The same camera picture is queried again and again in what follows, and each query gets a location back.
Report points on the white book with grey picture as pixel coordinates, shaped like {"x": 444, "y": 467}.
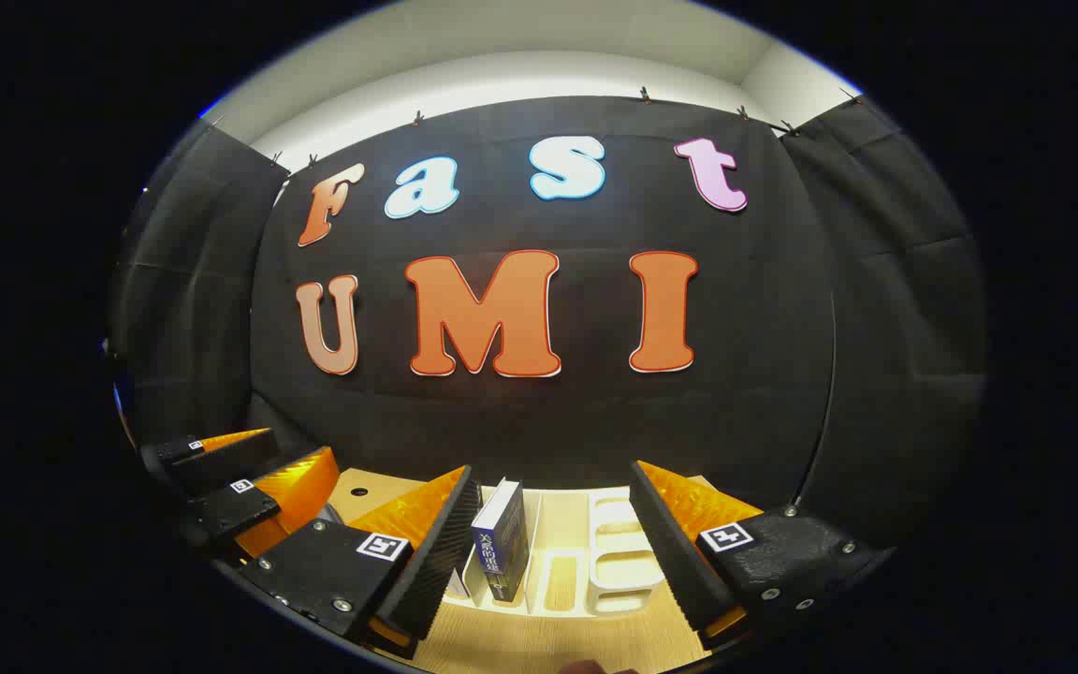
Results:
{"x": 458, "y": 585}

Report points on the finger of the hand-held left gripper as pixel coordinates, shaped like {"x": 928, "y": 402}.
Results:
{"x": 221, "y": 461}
{"x": 235, "y": 510}

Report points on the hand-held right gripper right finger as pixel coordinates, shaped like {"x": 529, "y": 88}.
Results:
{"x": 670, "y": 552}

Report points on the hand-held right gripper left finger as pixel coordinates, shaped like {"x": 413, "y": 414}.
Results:
{"x": 436, "y": 562}

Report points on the white bookshelf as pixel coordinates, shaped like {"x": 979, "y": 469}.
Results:
{"x": 619, "y": 562}

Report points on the black backdrop cloth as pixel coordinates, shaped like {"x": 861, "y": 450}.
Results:
{"x": 595, "y": 421}

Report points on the blue book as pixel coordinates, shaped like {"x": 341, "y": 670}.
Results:
{"x": 502, "y": 543}

